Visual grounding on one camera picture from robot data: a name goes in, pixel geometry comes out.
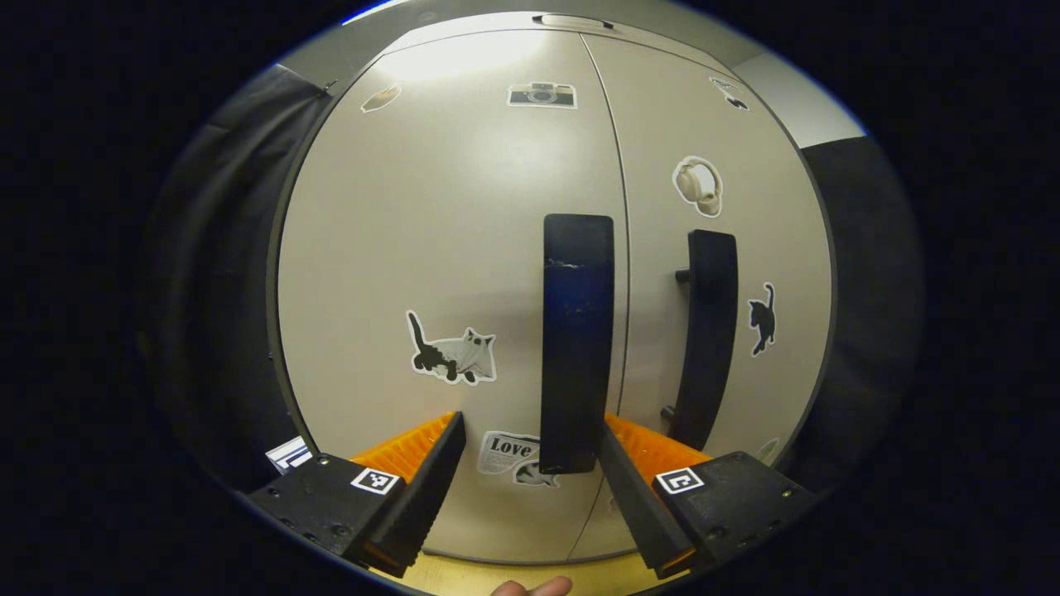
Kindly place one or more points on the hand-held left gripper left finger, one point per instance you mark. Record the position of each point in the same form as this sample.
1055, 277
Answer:
422, 488

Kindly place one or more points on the white cabinet drawer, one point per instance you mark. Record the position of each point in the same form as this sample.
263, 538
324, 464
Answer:
489, 22

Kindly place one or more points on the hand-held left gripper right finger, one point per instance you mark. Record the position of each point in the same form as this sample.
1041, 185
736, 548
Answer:
638, 497

